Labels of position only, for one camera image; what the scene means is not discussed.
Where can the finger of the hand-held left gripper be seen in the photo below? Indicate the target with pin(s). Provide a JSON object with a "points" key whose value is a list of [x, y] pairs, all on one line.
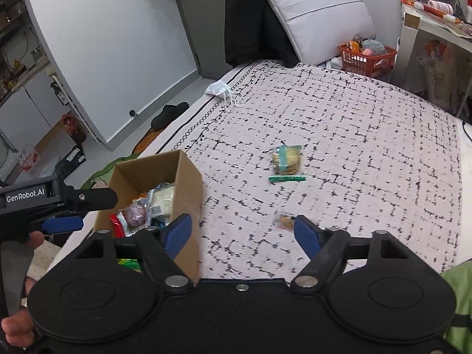
{"points": [[96, 199], [62, 224]]}

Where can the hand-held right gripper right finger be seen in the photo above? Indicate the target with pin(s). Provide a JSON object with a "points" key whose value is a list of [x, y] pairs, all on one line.
{"points": [[304, 234]]}

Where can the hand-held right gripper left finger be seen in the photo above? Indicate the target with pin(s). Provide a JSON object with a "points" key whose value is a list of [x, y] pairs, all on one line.
{"points": [[179, 233]]}

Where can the small clear cookie packet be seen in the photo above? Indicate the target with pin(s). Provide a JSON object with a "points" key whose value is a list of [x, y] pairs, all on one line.
{"points": [[283, 221]]}

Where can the red white snack packet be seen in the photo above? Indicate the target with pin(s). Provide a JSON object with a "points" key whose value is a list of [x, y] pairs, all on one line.
{"points": [[118, 225]]}

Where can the cardboard box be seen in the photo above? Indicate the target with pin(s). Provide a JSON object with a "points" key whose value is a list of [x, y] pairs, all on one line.
{"points": [[188, 191]]}

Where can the purple snack packet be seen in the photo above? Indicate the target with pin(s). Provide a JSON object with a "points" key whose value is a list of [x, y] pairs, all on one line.
{"points": [[134, 218]]}

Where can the person's left hand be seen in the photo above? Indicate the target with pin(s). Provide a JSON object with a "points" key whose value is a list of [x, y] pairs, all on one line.
{"points": [[35, 239]]}

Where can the green cartoon floor mat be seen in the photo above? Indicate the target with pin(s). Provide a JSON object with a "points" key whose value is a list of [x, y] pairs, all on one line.
{"points": [[97, 179]]}

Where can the beige dotted cloth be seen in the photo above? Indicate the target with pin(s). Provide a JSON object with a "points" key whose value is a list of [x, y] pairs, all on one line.
{"points": [[46, 260]]}

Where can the black flat box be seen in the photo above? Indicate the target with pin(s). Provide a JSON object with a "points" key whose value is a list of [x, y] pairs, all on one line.
{"points": [[73, 156]]}

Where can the green strip snack packet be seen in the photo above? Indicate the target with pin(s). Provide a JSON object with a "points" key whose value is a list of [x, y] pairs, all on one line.
{"points": [[287, 179]]}

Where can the dark brown bottle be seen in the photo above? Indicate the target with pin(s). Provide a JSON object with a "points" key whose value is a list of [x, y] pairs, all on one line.
{"points": [[75, 129]]}

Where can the teal band cookie packet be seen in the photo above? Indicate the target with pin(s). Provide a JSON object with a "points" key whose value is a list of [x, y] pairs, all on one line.
{"points": [[289, 158]]}

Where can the white black printed bed sheet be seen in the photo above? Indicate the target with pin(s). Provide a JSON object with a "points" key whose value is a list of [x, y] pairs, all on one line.
{"points": [[350, 136]]}

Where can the black slipper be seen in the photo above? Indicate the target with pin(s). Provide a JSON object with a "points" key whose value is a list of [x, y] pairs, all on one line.
{"points": [[167, 115]]}

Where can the white face mask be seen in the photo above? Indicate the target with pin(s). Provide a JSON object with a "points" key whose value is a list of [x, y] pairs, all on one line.
{"points": [[219, 88]]}

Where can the person's green garment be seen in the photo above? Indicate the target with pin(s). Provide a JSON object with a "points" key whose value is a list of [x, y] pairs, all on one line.
{"points": [[459, 302]]}

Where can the red plastic basket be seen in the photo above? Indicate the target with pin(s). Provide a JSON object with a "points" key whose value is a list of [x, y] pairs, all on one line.
{"points": [[365, 62]]}

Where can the orange toy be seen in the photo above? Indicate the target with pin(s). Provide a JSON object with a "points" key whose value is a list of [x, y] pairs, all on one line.
{"points": [[353, 47]]}

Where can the grey door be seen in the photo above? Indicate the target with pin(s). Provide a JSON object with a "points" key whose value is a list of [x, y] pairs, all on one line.
{"points": [[199, 18]]}

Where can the grey laptop bag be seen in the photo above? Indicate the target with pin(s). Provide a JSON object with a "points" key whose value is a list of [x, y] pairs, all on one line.
{"points": [[317, 14]]}

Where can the black coat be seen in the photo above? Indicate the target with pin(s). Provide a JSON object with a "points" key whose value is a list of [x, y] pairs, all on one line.
{"points": [[247, 18]]}

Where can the white desk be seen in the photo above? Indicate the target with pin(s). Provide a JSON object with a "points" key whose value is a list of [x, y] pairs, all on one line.
{"points": [[435, 25]]}

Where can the pink patterned roll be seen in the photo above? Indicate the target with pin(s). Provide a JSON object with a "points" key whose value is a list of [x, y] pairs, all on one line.
{"points": [[438, 7]]}

